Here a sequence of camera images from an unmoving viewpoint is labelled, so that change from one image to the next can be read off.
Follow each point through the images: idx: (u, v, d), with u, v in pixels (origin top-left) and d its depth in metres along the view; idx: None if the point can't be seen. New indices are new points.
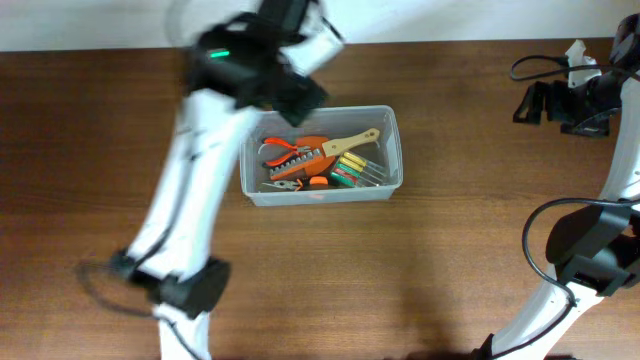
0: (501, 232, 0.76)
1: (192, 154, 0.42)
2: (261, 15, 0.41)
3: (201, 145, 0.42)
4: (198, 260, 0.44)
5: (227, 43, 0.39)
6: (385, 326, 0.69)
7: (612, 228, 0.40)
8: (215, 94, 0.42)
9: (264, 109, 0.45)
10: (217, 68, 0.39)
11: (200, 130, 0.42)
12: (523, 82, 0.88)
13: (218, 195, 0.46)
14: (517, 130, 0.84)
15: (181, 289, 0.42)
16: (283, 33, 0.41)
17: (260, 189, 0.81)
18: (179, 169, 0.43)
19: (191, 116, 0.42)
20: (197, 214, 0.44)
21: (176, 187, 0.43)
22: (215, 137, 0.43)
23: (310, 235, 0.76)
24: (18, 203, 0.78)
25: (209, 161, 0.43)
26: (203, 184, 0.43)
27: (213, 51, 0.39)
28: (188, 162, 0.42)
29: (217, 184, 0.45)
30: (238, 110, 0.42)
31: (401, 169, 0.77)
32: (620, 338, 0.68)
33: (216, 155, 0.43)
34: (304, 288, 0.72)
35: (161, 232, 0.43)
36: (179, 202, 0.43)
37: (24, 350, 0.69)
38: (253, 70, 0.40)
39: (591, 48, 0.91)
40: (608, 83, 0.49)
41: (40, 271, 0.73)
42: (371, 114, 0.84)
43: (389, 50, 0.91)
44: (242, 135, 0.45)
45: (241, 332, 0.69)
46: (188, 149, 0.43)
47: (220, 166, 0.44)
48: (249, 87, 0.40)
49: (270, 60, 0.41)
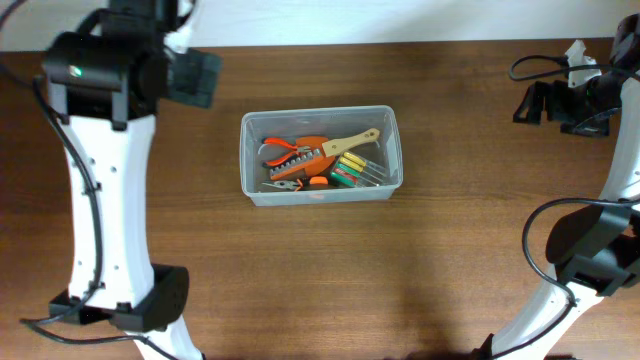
0: (501, 232, 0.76)
1: (90, 185, 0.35)
2: (118, 10, 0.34)
3: (97, 174, 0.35)
4: (146, 283, 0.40)
5: (83, 53, 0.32)
6: (385, 326, 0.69)
7: (613, 228, 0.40)
8: (90, 117, 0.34)
9: (149, 120, 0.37)
10: (80, 85, 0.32)
11: (93, 158, 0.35)
12: (522, 82, 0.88)
13: (137, 220, 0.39)
14: (517, 130, 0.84)
15: (134, 319, 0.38)
16: (152, 24, 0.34)
17: (260, 189, 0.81)
18: (85, 205, 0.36)
19: (77, 144, 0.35)
20: (123, 248, 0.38)
21: (88, 225, 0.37)
22: (111, 162, 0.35)
23: (311, 235, 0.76)
24: (19, 202, 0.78)
25: (113, 188, 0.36)
26: (115, 214, 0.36)
27: (66, 69, 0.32)
28: (90, 197, 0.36)
29: (131, 212, 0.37)
30: (122, 126, 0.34)
31: (401, 168, 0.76)
32: (621, 338, 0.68)
33: (118, 179, 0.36)
34: (304, 288, 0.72)
35: (92, 273, 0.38)
36: (98, 239, 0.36)
37: (21, 351, 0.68)
38: (122, 72, 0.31)
39: (591, 48, 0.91)
40: (609, 82, 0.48)
41: (39, 270, 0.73)
42: (371, 114, 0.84)
43: (389, 51, 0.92)
44: (141, 147, 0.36)
45: (241, 332, 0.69)
46: (84, 182, 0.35)
47: (128, 192, 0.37)
48: (124, 94, 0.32)
49: (137, 54, 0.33)
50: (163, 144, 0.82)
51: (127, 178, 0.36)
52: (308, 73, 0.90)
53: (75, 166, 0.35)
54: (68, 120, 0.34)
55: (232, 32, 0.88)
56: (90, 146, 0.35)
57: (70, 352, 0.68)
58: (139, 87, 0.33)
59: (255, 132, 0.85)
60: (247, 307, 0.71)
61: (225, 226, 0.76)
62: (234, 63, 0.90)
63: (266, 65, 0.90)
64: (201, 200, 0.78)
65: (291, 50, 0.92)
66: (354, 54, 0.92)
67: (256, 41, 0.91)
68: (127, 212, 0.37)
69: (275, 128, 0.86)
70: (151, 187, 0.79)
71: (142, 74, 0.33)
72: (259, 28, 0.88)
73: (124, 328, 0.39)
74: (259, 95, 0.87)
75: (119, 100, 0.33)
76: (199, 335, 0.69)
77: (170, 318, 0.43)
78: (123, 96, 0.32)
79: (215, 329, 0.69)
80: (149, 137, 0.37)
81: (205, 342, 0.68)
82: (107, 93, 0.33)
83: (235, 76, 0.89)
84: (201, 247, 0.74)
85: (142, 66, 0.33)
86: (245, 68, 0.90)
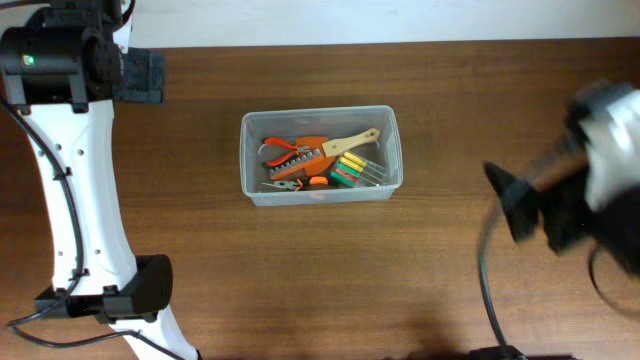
0: (501, 232, 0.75)
1: (61, 171, 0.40)
2: (64, 6, 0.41)
3: (66, 159, 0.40)
4: (129, 266, 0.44)
5: (36, 41, 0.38)
6: (385, 326, 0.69)
7: None
8: (53, 104, 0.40)
9: (107, 100, 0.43)
10: (38, 71, 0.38)
11: (61, 143, 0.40)
12: (521, 82, 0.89)
13: (109, 199, 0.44)
14: (515, 131, 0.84)
15: (122, 301, 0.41)
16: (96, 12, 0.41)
17: (260, 189, 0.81)
18: (58, 191, 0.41)
19: (44, 135, 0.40)
20: (99, 227, 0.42)
21: (62, 209, 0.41)
22: (78, 144, 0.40)
23: (310, 235, 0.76)
24: (17, 202, 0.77)
25: (83, 171, 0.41)
26: (86, 195, 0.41)
27: (23, 58, 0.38)
28: (61, 180, 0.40)
29: (102, 191, 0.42)
30: (84, 108, 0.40)
31: (401, 168, 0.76)
32: (621, 337, 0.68)
33: (84, 161, 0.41)
34: (304, 288, 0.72)
35: (74, 261, 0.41)
36: (74, 221, 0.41)
37: (23, 350, 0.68)
38: (73, 56, 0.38)
39: (589, 49, 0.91)
40: None
41: (38, 270, 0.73)
42: (371, 114, 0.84)
43: (388, 51, 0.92)
44: (102, 130, 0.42)
45: (242, 332, 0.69)
46: (54, 168, 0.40)
47: (98, 171, 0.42)
48: (80, 74, 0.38)
49: (86, 40, 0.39)
50: (163, 145, 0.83)
51: (93, 160, 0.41)
52: (309, 73, 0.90)
53: (43, 156, 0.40)
54: (29, 110, 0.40)
55: (233, 32, 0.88)
56: (55, 134, 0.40)
57: (70, 352, 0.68)
58: (91, 67, 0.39)
59: (255, 132, 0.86)
60: (247, 307, 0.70)
61: (225, 226, 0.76)
62: (234, 63, 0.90)
63: (267, 65, 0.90)
64: (201, 200, 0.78)
65: (291, 50, 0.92)
66: (354, 54, 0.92)
67: (256, 42, 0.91)
68: (99, 192, 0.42)
69: (274, 128, 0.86)
70: (151, 187, 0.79)
71: (93, 55, 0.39)
72: (260, 29, 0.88)
73: (114, 312, 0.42)
74: (260, 95, 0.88)
75: (76, 82, 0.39)
76: (199, 335, 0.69)
77: (158, 302, 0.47)
78: (79, 76, 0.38)
79: (215, 330, 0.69)
80: (107, 122, 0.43)
81: (205, 342, 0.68)
82: (65, 77, 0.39)
83: (235, 76, 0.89)
84: (201, 247, 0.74)
85: (91, 50, 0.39)
86: (246, 69, 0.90)
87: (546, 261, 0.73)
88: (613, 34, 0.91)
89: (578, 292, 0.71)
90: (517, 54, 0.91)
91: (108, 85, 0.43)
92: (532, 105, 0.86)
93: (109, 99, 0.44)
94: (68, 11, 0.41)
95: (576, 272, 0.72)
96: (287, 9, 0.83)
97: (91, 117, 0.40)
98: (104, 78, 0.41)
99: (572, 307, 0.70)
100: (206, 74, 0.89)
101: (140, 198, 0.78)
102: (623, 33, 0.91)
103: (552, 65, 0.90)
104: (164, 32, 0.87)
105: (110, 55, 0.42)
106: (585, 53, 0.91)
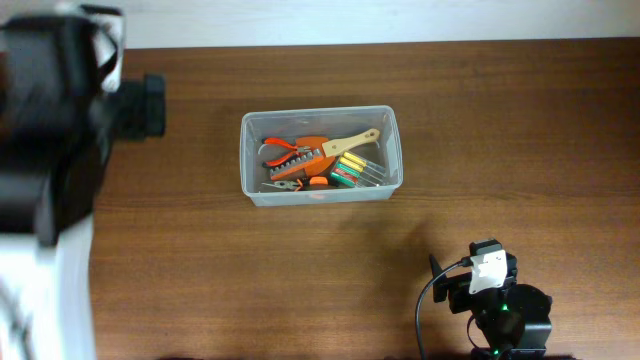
0: (502, 232, 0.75)
1: (20, 327, 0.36)
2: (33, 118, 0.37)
3: (25, 307, 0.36)
4: None
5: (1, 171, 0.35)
6: (385, 326, 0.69)
7: None
8: (10, 244, 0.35)
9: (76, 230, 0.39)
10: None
11: (15, 295, 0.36)
12: (520, 82, 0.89)
13: (76, 342, 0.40)
14: (515, 131, 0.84)
15: None
16: (72, 127, 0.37)
17: (260, 190, 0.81)
18: (13, 347, 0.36)
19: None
20: None
21: None
22: (40, 294, 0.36)
23: (310, 235, 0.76)
24: None
25: (34, 285, 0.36)
26: (50, 350, 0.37)
27: None
28: (18, 338, 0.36)
29: (67, 337, 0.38)
30: (47, 252, 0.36)
31: (401, 168, 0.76)
32: (620, 338, 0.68)
33: (51, 313, 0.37)
34: (303, 288, 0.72)
35: None
36: None
37: None
38: (39, 188, 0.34)
39: (586, 48, 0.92)
40: (471, 298, 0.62)
41: None
42: (371, 114, 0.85)
43: (389, 50, 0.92)
44: (59, 281, 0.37)
45: (241, 332, 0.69)
46: (11, 322, 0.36)
47: (61, 325, 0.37)
48: (46, 206, 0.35)
49: (60, 160, 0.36)
50: (163, 145, 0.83)
51: (60, 314, 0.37)
52: (309, 73, 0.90)
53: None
54: None
55: (233, 32, 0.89)
56: (15, 280, 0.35)
57: None
58: (62, 194, 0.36)
59: (256, 132, 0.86)
60: (247, 308, 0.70)
61: (226, 226, 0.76)
62: (235, 63, 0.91)
63: (267, 65, 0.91)
64: (201, 200, 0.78)
65: (291, 50, 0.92)
66: (354, 54, 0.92)
67: (257, 42, 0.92)
68: (65, 342, 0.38)
69: (274, 128, 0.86)
70: (152, 187, 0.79)
71: (67, 177, 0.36)
72: (260, 29, 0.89)
73: None
74: (260, 95, 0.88)
75: (44, 219, 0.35)
76: (199, 335, 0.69)
77: None
78: (46, 208, 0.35)
79: (215, 329, 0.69)
80: (77, 254, 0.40)
81: (204, 342, 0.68)
82: (26, 207, 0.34)
83: (236, 76, 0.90)
84: (201, 247, 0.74)
85: (67, 171, 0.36)
86: (246, 69, 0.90)
87: (546, 261, 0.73)
88: (611, 34, 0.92)
89: (578, 292, 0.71)
90: (517, 54, 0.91)
91: (79, 206, 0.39)
92: (531, 105, 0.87)
93: (84, 222, 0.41)
94: (37, 118, 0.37)
95: (576, 272, 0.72)
96: (288, 10, 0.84)
97: (52, 270, 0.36)
98: (76, 203, 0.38)
99: (572, 307, 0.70)
100: (206, 74, 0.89)
101: (141, 198, 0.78)
102: (621, 34, 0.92)
103: (551, 65, 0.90)
104: (166, 32, 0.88)
105: (87, 174, 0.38)
106: (585, 53, 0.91)
